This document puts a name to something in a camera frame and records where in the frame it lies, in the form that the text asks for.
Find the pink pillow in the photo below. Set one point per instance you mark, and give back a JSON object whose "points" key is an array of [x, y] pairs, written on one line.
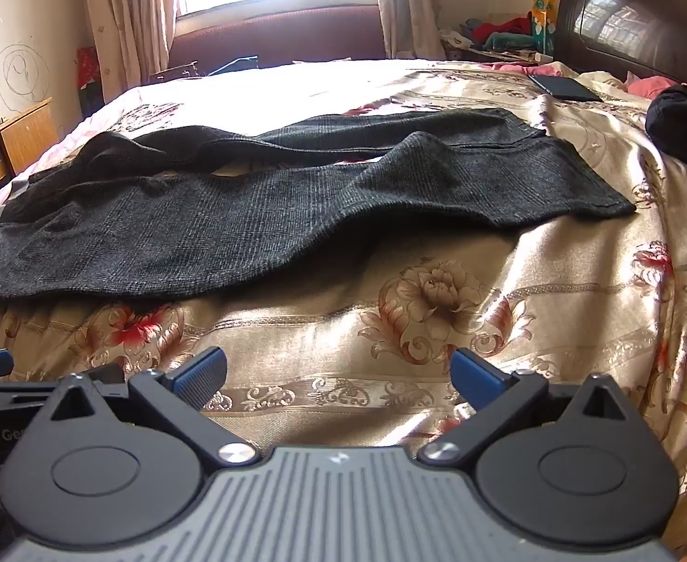
{"points": [[650, 86]]}

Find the black cloth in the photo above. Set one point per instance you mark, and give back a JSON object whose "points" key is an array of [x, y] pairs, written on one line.
{"points": [[680, 123]]}

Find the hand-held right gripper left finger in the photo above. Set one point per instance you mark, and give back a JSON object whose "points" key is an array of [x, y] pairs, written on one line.
{"points": [[200, 377]]}

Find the cream pillow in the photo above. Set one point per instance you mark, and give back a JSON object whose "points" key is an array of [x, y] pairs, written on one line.
{"points": [[604, 79]]}

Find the dark wooden headboard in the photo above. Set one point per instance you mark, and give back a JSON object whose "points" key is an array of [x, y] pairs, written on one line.
{"points": [[642, 23]]}

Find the black phone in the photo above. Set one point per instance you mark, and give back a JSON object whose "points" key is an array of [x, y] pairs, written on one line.
{"points": [[565, 88]]}

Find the beige curtain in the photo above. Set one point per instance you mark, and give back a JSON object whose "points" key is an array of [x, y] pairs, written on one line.
{"points": [[405, 6], [126, 17]]}

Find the maroon sofa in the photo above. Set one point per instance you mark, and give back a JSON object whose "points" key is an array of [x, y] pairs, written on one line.
{"points": [[285, 35]]}

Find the dark grey checked pants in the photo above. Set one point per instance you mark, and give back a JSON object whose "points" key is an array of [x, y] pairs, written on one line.
{"points": [[261, 222]]}

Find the floral beige bed cover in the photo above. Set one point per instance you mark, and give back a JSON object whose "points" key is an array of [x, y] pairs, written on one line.
{"points": [[378, 316]]}

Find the wooden desk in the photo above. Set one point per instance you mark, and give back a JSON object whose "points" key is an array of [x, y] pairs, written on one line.
{"points": [[21, 140]]}

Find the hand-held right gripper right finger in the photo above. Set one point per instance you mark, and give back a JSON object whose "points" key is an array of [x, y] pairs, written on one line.
{"points": [[475, 377]]}

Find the dark frame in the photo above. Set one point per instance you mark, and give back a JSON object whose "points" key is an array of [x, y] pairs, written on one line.
{"points": [[173, 73]]}

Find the red bag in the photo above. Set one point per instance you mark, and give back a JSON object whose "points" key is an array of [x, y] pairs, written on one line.
{"points": [[88, 79]]}

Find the blue flat item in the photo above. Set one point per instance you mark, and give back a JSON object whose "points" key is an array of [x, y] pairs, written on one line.
{"points": [[235, 64]]}

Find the pile of clothes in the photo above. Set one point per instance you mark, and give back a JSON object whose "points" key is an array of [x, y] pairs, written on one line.
{"points": [[498, 35]]}

